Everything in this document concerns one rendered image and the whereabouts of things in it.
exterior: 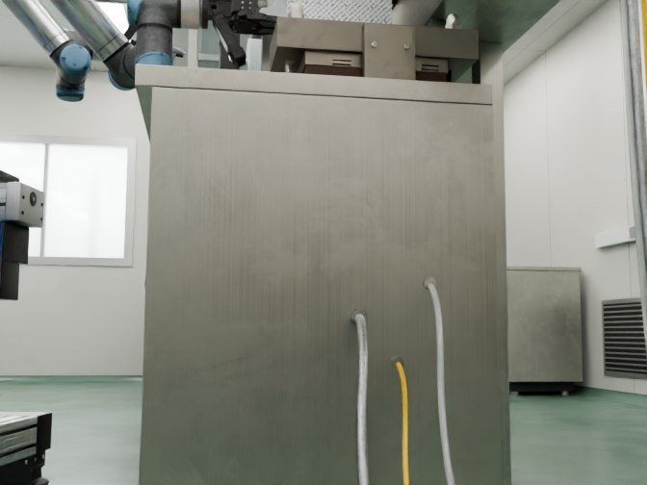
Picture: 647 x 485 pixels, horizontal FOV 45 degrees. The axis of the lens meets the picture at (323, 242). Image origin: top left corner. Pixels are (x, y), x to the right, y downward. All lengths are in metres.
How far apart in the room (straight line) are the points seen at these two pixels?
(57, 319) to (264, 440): 5.98
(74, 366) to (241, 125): 5.96
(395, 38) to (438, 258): 0.43
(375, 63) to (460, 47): 0.19
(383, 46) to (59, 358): 6.03
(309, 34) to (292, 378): 0.65
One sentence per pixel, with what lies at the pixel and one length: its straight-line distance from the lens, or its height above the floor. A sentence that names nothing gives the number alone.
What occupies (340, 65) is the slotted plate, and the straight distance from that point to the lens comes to 1.56.
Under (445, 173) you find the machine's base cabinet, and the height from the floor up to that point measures 0.72.
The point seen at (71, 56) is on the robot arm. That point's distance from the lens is 2.13.
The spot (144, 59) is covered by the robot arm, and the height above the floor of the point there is 0.99.
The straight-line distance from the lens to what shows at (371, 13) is 1.81.
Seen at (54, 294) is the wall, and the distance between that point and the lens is 7.31.
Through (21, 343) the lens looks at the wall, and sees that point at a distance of 7.35.
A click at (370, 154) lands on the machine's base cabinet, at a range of 1.45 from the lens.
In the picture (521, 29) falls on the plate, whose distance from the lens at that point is 1.96.
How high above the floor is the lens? 0.43
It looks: 7 degrees up
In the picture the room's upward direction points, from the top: straight up
